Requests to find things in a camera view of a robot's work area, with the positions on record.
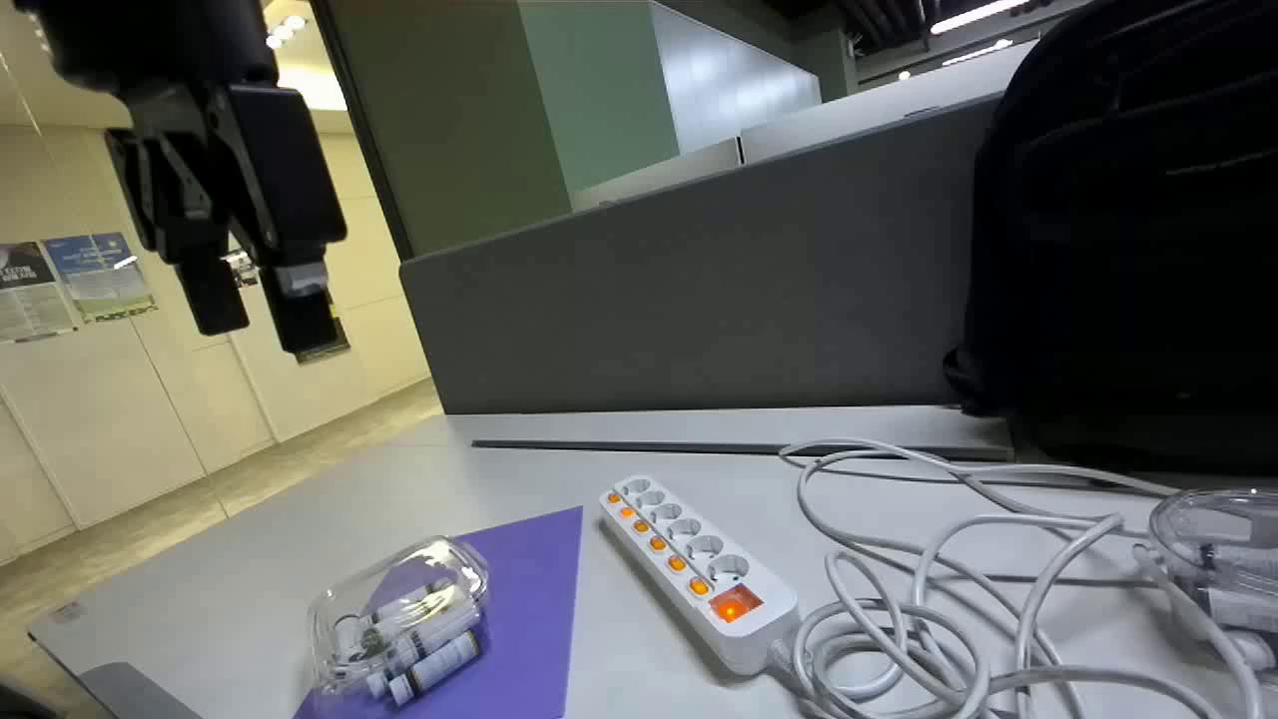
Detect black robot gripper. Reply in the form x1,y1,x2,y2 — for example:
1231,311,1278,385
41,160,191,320
10,0,355,369

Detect white power strip orange switches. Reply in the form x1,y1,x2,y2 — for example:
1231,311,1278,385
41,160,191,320
591,470,801,679

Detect green pillar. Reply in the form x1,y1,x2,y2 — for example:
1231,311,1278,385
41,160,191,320
308,0,683,265

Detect clear plastic bag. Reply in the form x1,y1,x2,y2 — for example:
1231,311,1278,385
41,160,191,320
304,534,496,711

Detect white plug adapter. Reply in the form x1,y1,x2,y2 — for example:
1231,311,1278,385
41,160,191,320
375,590,483,661
402,626,483,694

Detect grey partition panel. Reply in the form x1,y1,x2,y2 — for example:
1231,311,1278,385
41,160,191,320
399,92,1013,421

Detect purple cloth mat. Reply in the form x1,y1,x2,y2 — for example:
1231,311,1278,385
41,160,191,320
292,505,588,719

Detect ceiling light strip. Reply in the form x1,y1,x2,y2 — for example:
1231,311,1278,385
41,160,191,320
927,0,1037,40

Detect black backpack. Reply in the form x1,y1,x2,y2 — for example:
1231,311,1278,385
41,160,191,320
938,0,1278,481

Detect white power strip cable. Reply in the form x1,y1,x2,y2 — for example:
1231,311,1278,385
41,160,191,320
762,434,1278,719

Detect white charger cable bundle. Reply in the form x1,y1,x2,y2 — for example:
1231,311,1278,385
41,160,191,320
1146,481,1278,675

